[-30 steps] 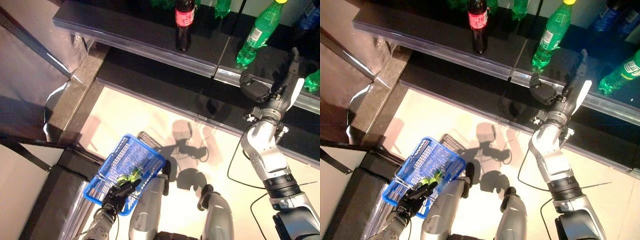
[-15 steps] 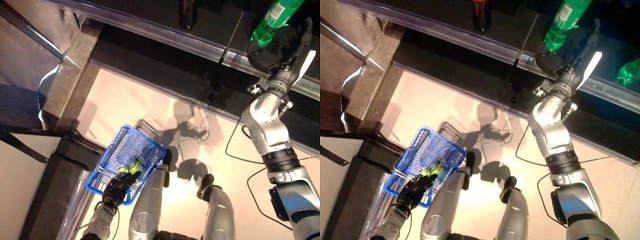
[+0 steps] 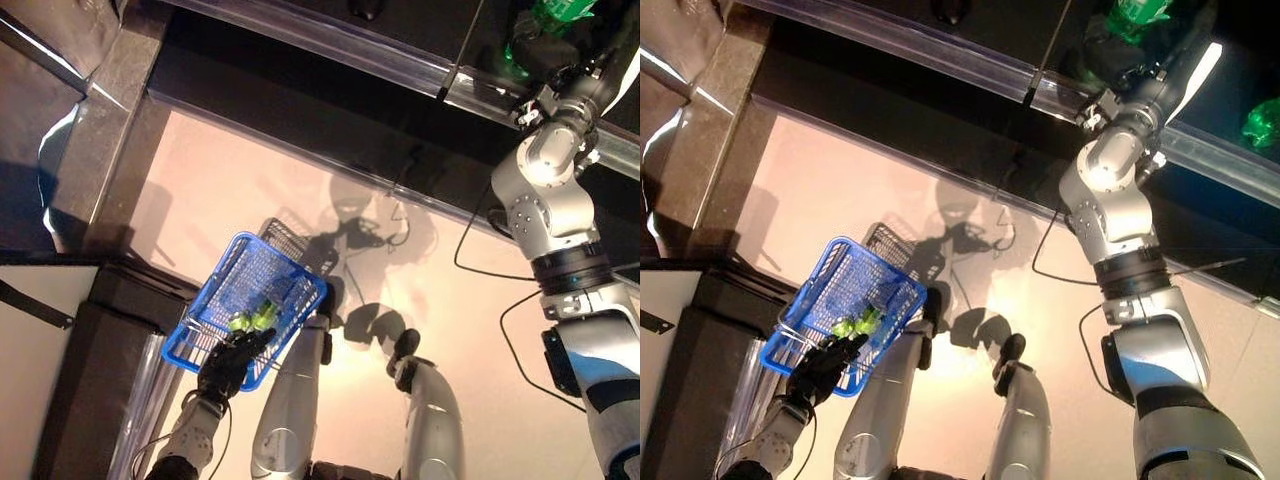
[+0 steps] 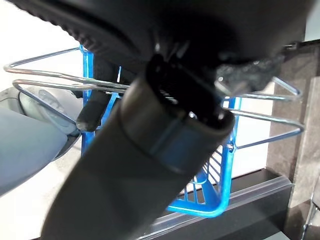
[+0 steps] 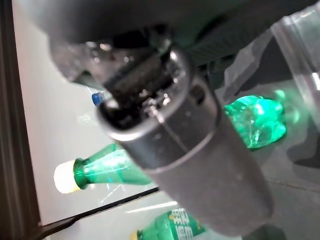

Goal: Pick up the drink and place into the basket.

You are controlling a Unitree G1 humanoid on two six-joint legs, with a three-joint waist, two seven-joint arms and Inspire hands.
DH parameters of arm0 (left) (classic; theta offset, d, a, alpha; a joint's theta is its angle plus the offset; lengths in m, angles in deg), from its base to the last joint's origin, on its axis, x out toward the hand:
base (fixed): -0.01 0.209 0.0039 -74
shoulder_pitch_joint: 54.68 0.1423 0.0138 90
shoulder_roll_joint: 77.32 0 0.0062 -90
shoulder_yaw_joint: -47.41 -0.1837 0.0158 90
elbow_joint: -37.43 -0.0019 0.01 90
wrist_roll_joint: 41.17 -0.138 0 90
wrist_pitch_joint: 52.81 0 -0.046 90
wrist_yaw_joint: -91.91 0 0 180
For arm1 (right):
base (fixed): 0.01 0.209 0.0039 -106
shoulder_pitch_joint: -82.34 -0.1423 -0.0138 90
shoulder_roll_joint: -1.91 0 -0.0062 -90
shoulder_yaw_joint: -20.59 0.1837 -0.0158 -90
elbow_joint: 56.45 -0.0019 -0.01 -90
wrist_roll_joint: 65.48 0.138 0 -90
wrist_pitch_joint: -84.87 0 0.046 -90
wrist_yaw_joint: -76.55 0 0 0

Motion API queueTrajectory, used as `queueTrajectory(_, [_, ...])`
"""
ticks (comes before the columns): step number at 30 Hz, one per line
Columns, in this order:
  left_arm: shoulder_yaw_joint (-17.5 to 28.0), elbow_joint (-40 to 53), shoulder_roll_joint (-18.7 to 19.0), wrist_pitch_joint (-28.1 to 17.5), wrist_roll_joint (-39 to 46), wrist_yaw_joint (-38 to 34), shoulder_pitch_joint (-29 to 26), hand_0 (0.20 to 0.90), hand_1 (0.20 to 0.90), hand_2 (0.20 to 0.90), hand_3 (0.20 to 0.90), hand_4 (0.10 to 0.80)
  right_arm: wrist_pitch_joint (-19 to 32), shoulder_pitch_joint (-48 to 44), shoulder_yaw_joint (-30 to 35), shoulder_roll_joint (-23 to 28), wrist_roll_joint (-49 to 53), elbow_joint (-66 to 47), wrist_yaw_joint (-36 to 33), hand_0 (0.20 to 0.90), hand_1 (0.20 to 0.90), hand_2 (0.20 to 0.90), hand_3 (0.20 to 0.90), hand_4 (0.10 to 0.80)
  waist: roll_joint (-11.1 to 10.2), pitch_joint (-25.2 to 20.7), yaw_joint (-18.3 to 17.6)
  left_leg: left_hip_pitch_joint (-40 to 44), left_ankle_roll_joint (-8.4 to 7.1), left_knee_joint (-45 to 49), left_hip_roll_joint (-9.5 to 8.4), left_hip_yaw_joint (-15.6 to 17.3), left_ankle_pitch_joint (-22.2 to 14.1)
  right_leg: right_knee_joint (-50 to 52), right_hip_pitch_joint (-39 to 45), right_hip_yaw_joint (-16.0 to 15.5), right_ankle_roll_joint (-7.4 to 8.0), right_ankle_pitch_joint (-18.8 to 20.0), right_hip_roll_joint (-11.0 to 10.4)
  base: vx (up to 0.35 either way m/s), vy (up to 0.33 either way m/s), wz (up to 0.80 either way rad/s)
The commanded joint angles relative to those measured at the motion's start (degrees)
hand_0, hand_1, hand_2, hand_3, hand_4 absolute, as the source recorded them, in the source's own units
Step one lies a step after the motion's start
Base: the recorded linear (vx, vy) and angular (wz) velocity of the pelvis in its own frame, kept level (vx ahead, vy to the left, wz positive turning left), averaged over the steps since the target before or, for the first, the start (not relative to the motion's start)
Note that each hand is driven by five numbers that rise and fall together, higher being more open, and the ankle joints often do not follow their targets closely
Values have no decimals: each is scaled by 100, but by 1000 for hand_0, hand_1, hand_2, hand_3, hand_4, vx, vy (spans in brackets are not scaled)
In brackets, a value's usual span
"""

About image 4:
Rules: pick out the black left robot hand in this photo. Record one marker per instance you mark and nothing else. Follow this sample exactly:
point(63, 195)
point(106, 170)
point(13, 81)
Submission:
point(150, 162)

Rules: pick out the blue plastic shopping basket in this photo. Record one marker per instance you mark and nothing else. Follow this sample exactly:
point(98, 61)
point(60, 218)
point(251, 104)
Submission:
point(200, 210)

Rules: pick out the silver left robot leg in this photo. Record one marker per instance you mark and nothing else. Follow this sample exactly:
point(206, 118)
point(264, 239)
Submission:
point(25, 150)

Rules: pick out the black shelf board clear rail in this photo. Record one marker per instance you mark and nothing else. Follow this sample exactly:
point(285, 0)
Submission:
point(250, 215)

